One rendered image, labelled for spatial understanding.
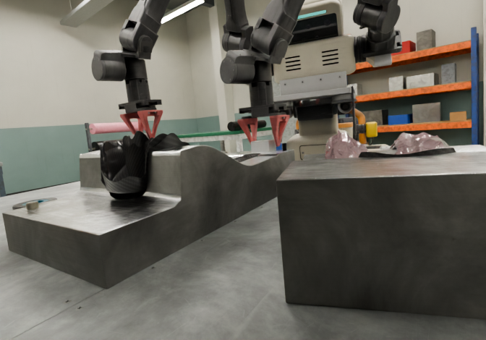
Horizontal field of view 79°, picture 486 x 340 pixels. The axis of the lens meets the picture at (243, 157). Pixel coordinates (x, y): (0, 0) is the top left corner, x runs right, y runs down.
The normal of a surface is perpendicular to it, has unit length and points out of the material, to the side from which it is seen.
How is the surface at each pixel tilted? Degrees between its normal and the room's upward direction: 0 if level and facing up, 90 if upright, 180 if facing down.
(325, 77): 90
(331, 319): 0
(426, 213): 90
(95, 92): 90
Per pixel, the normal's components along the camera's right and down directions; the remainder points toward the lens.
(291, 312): -0.09, -0.99
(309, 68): -0.35, 0.27
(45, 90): 0.76, 0.00
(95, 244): -0.54, 0.14
